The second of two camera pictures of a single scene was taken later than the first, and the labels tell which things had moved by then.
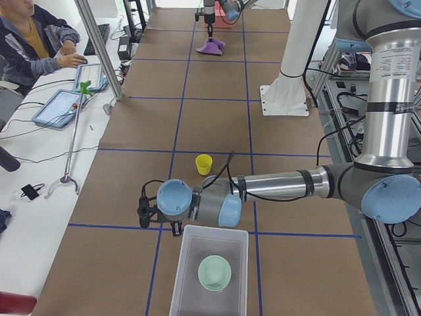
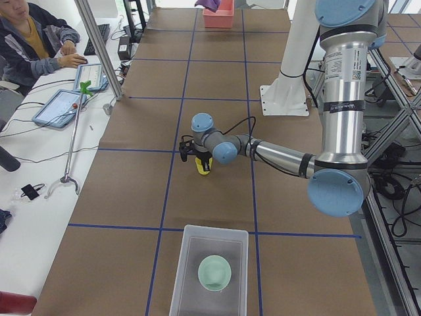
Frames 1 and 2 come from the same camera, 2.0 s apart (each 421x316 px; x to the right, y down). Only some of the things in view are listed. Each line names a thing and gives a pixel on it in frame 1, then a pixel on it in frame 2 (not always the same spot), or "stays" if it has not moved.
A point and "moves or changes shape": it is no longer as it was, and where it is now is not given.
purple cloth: [215, 47] moves or changes shape
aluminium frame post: [89, 21] stays
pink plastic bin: [221, 20] stays
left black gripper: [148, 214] -> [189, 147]
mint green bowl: [214, 272] stays
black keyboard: [104, 30] stays
